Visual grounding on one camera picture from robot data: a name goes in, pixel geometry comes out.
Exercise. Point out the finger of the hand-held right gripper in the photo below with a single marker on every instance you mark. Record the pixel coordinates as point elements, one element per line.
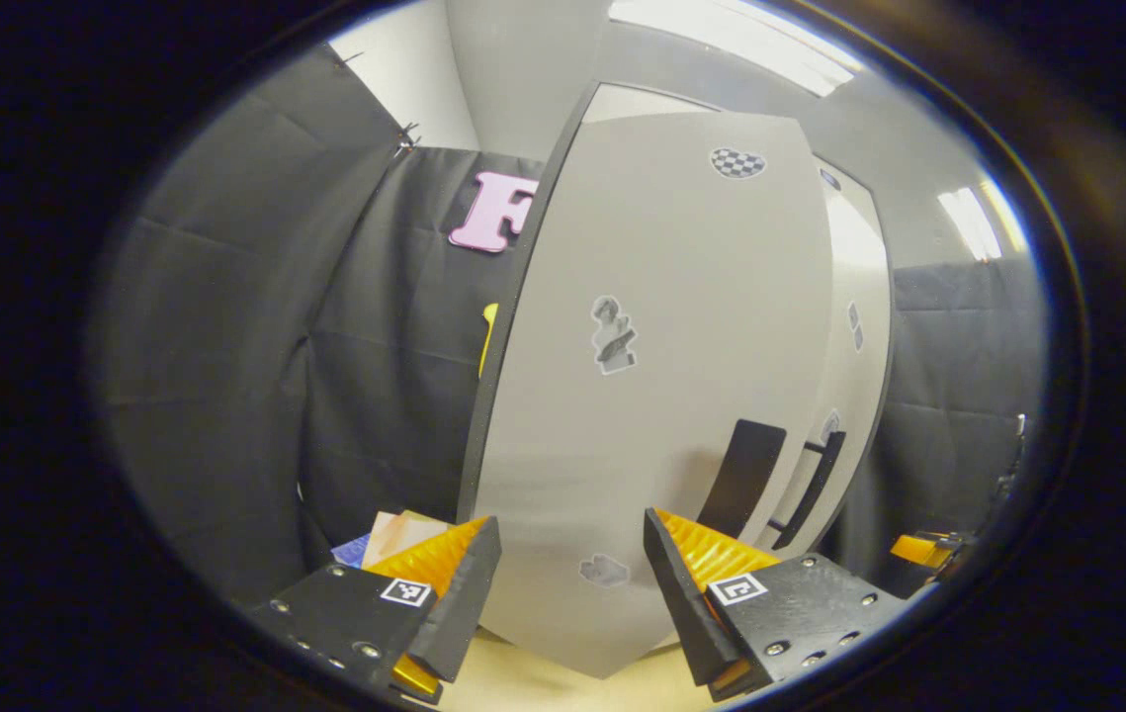
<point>923,551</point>

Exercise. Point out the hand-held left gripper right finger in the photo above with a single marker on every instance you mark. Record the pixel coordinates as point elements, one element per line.
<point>686,608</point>

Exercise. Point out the blue flat board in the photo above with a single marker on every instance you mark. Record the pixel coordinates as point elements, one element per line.
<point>350,552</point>

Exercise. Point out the ceiling light panel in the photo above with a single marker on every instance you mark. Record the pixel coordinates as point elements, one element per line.
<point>978,222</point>
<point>740,40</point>

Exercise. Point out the white cabinet door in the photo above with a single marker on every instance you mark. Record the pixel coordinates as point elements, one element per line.
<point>864,326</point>
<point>671,247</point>

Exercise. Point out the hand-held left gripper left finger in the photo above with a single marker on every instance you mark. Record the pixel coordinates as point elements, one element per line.
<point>464,603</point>

